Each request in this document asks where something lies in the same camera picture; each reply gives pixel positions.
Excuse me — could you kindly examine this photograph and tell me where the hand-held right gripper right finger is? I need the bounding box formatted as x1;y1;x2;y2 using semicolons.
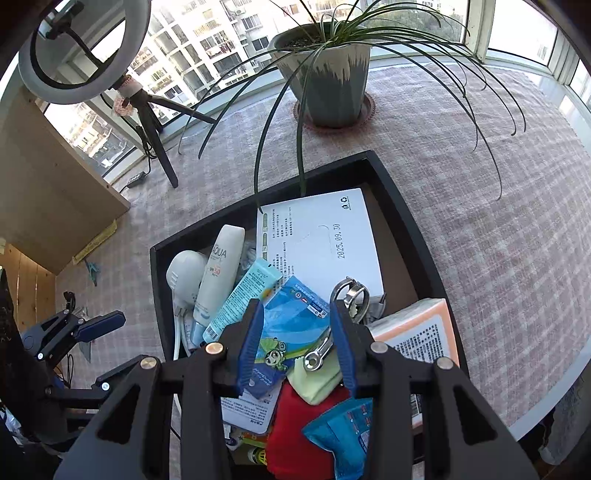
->
329;299;540;480

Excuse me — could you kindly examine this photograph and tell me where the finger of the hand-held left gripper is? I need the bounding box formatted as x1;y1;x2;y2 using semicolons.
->
37;311;126;364
45;359;136;409

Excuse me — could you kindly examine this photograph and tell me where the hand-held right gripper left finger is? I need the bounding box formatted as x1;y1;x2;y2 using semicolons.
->
54;298;266;480

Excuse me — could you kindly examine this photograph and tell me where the yellow-green cloth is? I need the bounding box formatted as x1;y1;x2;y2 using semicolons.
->
286;355;345;406

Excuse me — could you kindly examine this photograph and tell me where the blue cartoon packet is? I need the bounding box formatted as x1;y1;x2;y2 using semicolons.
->
247;274;333;402

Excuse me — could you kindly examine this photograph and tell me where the black storage tray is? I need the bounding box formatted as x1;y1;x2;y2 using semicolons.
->
149;150;469;467

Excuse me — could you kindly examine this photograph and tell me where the white desktop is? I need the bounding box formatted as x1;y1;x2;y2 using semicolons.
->
503;351;591;444

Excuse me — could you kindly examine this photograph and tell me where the teal cream tube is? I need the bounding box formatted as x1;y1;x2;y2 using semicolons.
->
202;257;282;344

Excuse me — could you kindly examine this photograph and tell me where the white labelled box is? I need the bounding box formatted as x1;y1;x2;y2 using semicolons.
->
221;378;283;435

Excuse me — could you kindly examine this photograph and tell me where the orange white tissue pack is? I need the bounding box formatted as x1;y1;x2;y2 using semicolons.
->
367;298;461;430

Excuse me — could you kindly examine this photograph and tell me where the blue snack packet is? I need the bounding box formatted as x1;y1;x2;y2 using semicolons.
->
301;398;374;480

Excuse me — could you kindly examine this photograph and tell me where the white sunscreen tube blue cap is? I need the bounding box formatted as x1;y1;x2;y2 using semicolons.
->
191;224;246;349

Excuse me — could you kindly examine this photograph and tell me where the yellow tape strip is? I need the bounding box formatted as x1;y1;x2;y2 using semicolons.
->
73;220;118;265

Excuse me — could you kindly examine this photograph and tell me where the red cloth pouch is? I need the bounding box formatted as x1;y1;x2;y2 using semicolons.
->
265;381;370;480

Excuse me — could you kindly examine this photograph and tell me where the white plug charger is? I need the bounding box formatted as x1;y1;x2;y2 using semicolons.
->
166;249;208;319

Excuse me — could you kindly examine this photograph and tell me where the white cardboard box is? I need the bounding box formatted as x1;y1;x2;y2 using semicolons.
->
256;188;386;308

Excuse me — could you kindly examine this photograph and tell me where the checked pink tablecloth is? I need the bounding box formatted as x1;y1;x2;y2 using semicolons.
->
55;60;591;480

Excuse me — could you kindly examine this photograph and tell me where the black tripod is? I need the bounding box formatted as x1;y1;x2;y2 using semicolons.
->
99;78;218;189

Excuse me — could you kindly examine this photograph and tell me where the white printed cloth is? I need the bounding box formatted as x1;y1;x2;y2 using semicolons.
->
538;376;591;464

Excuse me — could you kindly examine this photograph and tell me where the red plant saucer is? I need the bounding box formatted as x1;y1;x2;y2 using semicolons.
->
293;92;377;134

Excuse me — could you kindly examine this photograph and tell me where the potted plant grey pot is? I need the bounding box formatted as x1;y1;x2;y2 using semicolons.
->
178;0;527;227

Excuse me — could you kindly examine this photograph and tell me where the white ring light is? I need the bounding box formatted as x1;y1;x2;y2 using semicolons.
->
18;0;152;106

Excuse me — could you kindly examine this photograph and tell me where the white window frame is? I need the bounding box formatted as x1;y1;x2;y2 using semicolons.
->
0;0;591;185

